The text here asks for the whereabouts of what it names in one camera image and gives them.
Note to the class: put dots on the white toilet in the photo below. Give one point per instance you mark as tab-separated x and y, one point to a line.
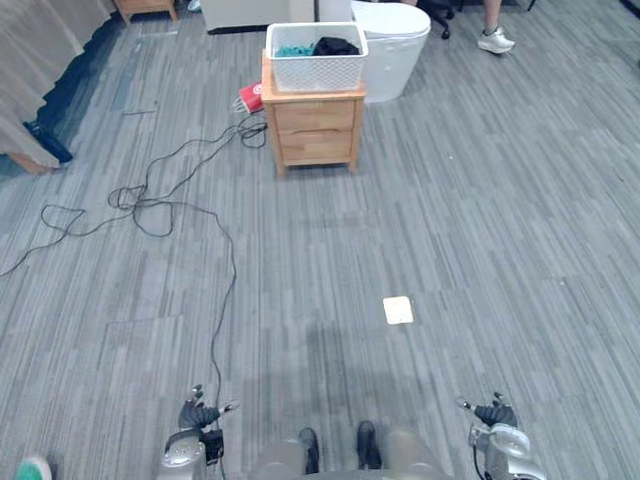
395	50

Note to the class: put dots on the white woven laundry basket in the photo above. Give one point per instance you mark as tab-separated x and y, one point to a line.
316	60

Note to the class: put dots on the black garment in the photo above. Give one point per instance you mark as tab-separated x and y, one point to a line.
336	46

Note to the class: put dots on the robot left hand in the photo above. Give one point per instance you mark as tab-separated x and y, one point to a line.
192	414

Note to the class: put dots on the wooden two-drawer nightstand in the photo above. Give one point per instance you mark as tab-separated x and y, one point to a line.
315	127

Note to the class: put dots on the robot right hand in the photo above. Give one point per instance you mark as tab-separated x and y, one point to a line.
495	413

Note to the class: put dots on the white floor plate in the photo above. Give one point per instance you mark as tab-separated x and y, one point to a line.
398	310

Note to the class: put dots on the black object under bed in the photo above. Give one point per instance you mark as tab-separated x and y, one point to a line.
47	141

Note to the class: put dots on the teal garment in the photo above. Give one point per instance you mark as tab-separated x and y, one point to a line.
295	51

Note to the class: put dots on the robot right leg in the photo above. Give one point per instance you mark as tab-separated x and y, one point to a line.
395	452

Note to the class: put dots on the black office chair base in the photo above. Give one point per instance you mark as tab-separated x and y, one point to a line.
440	17

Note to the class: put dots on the white cabinet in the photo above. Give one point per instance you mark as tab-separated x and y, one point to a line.
250	15

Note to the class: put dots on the robot left leg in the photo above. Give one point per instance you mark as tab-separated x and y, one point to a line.
292	457

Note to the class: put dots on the green shoe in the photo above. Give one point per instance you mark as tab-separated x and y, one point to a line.
32	468

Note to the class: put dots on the robot leg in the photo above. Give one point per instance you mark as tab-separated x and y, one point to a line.
292	457
395	452

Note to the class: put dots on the beige bed cover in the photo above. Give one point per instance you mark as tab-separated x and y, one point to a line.
35	70

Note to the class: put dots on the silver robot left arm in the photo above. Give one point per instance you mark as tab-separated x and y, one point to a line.
187	454

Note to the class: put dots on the wooden furniture piece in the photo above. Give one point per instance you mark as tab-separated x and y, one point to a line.
145	8

